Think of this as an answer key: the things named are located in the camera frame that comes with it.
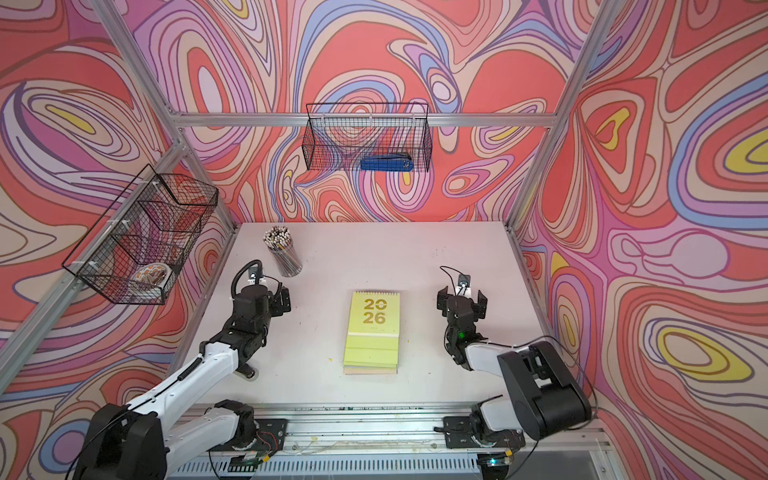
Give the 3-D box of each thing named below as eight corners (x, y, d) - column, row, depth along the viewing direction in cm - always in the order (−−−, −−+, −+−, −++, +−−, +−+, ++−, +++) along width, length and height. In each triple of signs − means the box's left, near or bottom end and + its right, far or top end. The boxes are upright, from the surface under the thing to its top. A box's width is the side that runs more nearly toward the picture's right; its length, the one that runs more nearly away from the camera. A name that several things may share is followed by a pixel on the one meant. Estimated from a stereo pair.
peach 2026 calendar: (344, 374, 85) (343, 370, 83) (345, 370, 86) (343, 366, 83) (397, 374, 85) (397, 370, 83) (397, 370, 86) (397, 366, 83)
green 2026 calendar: (346, 369, 85) (343, 359, 79) (352, 304, 99) (350, 291, 93) (401, 369, 85) (402, 359, 79) (399, 304, 99) (400, 291, 93)
